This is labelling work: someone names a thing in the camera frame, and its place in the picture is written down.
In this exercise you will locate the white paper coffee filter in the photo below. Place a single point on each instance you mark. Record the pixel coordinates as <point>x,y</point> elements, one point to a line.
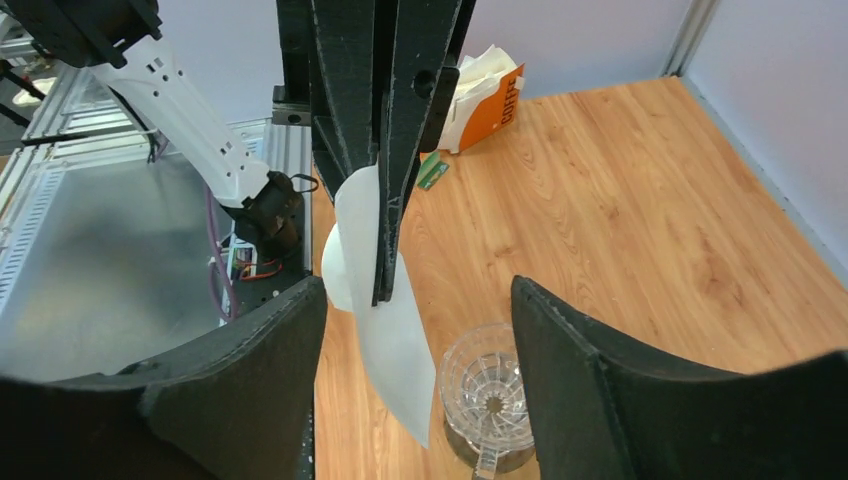
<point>392,341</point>

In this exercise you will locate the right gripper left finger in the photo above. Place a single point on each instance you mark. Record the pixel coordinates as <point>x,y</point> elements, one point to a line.
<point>231,404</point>

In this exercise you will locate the clear glass dripper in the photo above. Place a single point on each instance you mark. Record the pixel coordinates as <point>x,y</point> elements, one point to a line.
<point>482,391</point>

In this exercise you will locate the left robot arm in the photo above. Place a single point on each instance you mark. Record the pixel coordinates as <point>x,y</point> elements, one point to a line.
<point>122,44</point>

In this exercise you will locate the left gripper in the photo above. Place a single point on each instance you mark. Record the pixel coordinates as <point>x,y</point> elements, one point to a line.
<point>328,51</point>

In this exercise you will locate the orange coffee filter holder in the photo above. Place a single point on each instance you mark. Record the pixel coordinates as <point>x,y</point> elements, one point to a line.
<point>482,111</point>

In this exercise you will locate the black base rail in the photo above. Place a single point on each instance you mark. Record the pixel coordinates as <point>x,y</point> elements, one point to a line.
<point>257,280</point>

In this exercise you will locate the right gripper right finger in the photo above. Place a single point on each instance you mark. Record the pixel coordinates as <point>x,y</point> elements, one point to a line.
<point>605,405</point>

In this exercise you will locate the stack of paper filters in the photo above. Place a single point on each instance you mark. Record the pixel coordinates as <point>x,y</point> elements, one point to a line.
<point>493,63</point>

